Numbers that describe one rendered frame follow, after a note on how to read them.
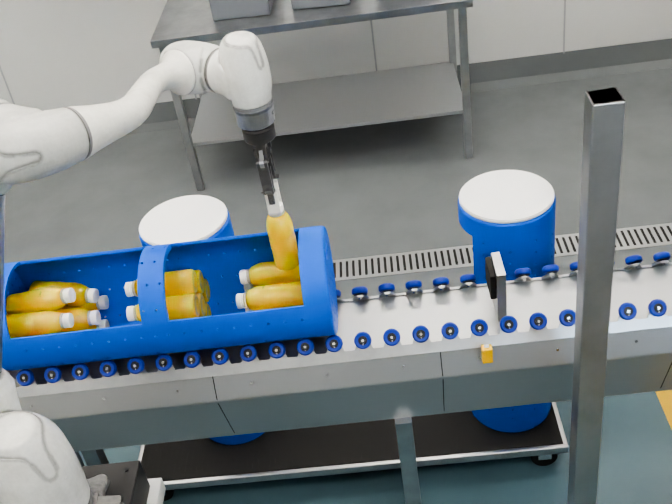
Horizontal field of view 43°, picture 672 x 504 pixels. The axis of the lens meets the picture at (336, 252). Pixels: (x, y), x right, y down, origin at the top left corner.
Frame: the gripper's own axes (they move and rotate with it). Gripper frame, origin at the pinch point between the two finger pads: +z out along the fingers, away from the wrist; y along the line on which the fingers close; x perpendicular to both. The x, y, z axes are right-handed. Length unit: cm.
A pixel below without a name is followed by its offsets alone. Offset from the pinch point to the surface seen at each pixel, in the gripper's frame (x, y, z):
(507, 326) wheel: -54, -11, 40
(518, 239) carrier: -63, 24, 40
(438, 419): -36, 34, 121
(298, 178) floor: 20, 234, 137
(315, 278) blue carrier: -7.7, -10.9, 17.6
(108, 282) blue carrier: 52, 13, 29
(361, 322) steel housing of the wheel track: -16.3, 0.7, 43.5
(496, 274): -52, -5, 28
